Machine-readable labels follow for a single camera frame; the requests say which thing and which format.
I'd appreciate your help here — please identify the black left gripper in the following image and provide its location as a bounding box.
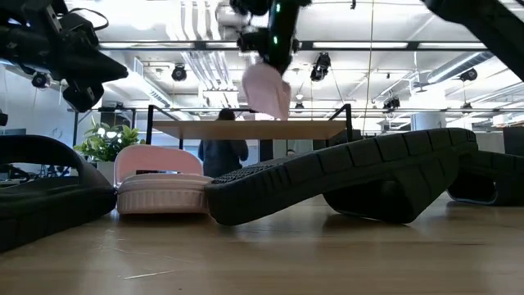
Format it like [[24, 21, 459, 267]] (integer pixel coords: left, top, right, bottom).
[[0, 22, 129, 114]]

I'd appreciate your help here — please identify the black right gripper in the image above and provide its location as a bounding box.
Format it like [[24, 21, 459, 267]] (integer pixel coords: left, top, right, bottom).
[[228, 0, 312, 77]]

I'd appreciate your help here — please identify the pink slide sandal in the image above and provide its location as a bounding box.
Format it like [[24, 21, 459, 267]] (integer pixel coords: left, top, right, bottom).
[[241, 61, 292, 121], [113, 143, 213, 216]]

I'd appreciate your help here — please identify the black slide sandal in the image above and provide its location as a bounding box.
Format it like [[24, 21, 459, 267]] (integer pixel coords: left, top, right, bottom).
[[204, 127, 479, 226], [0, 134, 119, 253], [447, 149, 524, 207]]

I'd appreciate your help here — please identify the black ceiling track lamp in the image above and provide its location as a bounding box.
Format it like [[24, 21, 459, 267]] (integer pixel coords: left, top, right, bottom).
[[458, 67, 479, 82], [309, 52, 332, 82], [170, 63, 188, 82], [31, 72, 50, 89]]

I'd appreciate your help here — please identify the green plant in white pot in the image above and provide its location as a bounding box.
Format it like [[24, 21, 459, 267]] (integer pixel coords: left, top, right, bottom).
[[73, 116, 142, 185]]

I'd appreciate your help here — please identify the black overhead bar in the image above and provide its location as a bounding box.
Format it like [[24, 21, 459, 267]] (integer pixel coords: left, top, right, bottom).
[[97, 39, 488, 52]]

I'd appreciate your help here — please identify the person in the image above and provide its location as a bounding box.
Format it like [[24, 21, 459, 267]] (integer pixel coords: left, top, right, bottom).
[[197, 107, 250, 179]]

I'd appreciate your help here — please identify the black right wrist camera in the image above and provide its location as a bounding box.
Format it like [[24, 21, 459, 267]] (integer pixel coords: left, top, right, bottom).
[[237, 28, 269, 52]]

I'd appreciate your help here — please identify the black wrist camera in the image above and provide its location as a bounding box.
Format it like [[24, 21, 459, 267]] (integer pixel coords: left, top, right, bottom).
[[237, 28, 269, 52], [38, 0, 99, 46]]

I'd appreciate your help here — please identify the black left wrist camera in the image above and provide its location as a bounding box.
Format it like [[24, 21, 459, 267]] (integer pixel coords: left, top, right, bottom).
[[38, 0, 99, 46]]

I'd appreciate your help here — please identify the wooden shelf with black frame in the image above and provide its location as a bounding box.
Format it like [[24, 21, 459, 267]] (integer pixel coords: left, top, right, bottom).
[[146, 103, 354, 163]]

